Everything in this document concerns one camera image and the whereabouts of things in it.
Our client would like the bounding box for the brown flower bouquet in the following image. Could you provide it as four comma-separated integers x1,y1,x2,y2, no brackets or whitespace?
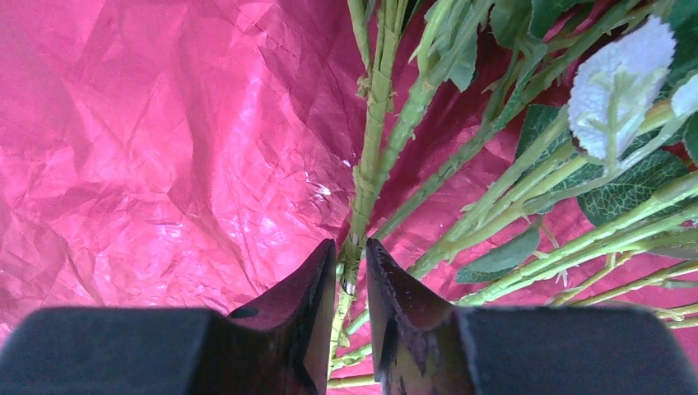
330,1,697,370

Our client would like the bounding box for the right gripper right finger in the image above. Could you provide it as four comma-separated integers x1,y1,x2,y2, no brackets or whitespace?
365,239,697,395

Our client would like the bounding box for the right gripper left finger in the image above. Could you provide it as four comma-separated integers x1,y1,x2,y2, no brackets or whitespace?
1,239,336,394

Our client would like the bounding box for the red wrapping paper sheet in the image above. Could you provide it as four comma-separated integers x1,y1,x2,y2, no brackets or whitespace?
0,0,698,395

